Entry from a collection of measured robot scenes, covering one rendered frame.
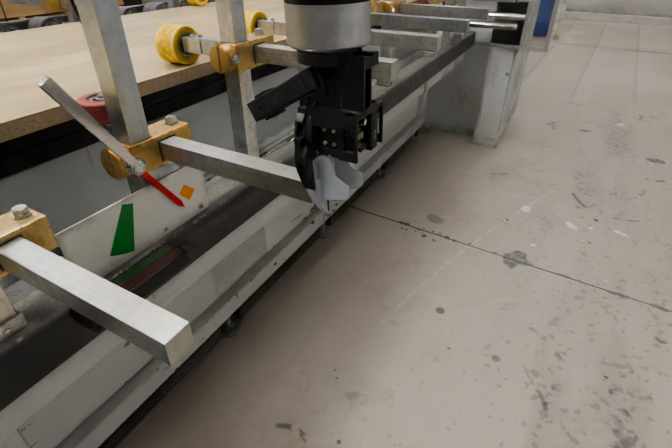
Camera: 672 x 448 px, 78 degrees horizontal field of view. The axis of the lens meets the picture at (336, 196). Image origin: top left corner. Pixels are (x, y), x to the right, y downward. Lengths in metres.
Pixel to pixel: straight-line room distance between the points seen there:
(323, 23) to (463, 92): 2.56
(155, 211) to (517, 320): 1.28
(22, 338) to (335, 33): 0.53
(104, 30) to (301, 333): 1.12
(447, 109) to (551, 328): 1.77
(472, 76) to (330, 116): 2.50
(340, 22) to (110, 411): 1.06
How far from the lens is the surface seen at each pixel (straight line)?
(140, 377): 1.28
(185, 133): 0.74
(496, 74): 2.77
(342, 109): 0.47
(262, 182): 0.59
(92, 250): 0.69
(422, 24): 1.22
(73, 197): 0.93
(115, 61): 0.66
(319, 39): 0.44
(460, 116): 3.01
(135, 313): 0.45
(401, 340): 1.48
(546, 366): 1.55
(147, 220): 0.73
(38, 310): 0.71
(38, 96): 0.89
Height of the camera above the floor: 1.12
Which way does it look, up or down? 31 degrees down
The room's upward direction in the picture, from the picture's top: straight up
